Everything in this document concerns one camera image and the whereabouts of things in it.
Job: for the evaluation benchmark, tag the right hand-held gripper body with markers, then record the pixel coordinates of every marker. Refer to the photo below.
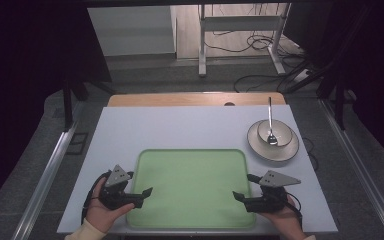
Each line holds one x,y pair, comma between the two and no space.
273,186

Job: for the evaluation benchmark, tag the black metal stand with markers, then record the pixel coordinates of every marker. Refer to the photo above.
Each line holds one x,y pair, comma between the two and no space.
339,100
68,100

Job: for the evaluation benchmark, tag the black floor frame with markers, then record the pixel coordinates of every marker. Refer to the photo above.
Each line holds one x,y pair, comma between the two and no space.
77,143

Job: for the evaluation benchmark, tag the metal spoon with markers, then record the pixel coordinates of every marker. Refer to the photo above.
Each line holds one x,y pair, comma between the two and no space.
270,116

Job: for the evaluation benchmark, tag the beige ceramic plate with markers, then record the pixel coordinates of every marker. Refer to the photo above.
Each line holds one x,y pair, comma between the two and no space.
273,154

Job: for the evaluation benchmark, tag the aluminium floor rail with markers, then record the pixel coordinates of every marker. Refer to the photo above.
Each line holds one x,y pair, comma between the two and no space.
360,166
46,173

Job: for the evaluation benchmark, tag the wooden table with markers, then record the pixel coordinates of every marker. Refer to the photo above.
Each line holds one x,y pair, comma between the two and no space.
193,99

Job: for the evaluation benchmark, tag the white cabinet panel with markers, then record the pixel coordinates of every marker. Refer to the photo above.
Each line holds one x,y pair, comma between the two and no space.
133,30

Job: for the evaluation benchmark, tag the dark curtain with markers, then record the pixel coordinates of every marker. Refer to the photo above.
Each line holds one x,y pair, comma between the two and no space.
20,83
373,66

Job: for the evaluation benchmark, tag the white metal desk frame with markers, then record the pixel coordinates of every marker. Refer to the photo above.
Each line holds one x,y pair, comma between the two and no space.
240,23

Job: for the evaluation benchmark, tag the person's left hand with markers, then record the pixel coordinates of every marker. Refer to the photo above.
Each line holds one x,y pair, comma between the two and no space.
103,215

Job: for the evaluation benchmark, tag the green plastic tray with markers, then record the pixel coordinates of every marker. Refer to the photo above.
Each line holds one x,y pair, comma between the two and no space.
193,186

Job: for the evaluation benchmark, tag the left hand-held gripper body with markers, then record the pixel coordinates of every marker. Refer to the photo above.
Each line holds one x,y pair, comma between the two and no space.
116,176

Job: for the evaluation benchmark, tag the white power strip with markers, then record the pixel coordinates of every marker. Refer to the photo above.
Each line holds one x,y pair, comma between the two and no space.
301,75

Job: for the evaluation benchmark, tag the beige ceramic bowl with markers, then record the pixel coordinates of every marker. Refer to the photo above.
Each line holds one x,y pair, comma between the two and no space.
281,131

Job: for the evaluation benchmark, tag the person's right hand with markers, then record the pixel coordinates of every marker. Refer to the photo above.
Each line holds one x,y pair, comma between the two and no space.
285,218

